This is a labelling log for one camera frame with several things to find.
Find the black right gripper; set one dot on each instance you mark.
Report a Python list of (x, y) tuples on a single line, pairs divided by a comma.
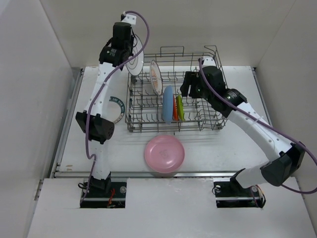
[(189, 77)]

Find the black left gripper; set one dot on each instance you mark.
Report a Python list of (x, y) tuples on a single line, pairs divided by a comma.
[(131, 35)]

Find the lime green plastic plate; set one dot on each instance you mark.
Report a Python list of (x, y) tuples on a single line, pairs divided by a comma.
[(180, 109)]

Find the white plate blue rim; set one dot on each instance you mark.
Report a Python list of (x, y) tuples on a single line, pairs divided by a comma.
[(135, 66)]

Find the light blue plastic plate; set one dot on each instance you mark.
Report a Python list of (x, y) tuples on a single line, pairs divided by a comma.
[(167, 105)]

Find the orange plastic plate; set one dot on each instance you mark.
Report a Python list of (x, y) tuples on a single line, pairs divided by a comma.
[(175, 113)]

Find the white plate orange sunburst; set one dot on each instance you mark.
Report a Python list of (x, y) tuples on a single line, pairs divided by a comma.
[(155, 77)]

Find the white plate teal lettered rim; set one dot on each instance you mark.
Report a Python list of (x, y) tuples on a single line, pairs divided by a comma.
[(116, 109)]

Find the pink plastic plate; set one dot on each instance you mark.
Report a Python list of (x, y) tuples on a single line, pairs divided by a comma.
[(164, 154)]

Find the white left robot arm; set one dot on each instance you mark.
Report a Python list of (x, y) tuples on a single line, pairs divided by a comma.
[(117, 53)]

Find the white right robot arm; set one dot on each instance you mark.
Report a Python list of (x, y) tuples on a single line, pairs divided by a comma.
[(284, 156)]

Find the grey wire dish rack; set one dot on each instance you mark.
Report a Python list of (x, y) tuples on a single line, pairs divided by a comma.
[(144, 109)]

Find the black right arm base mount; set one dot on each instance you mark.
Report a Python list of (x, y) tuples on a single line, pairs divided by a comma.
[(231, 195)]

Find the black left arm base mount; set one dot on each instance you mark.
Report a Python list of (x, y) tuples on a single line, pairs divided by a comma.
[(113, 198)]

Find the aluminium table edge rail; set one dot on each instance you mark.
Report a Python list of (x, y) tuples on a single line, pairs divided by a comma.
[(219, 151)]

